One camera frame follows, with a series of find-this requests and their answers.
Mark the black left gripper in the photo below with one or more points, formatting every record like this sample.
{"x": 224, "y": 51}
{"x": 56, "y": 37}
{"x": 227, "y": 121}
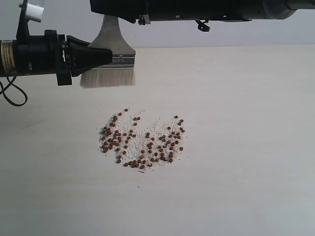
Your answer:
{"x": 43, "y": 55}

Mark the white wooden paint brush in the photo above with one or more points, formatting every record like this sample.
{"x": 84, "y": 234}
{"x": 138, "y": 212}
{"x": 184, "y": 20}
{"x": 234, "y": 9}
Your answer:
{"x": 120, "y": 72}

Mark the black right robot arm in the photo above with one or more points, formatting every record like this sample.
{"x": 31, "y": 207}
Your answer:
{"x": 202, "y": 12}

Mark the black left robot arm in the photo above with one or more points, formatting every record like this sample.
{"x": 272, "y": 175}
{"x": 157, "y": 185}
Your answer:
{"x": 7, "y": 63}

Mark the brown beans and crumbs pile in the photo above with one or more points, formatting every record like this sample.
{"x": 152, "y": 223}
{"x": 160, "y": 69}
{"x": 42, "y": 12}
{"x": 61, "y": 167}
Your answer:
{"x": 143, "y": 148}

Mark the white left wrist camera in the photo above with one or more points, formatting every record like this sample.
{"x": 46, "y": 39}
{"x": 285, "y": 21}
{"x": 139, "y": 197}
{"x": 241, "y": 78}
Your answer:
{"x": 34, "y": 10}

